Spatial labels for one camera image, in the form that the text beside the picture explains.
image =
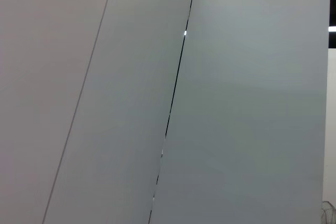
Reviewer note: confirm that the bright ceiling light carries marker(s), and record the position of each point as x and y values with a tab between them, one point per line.
332	29

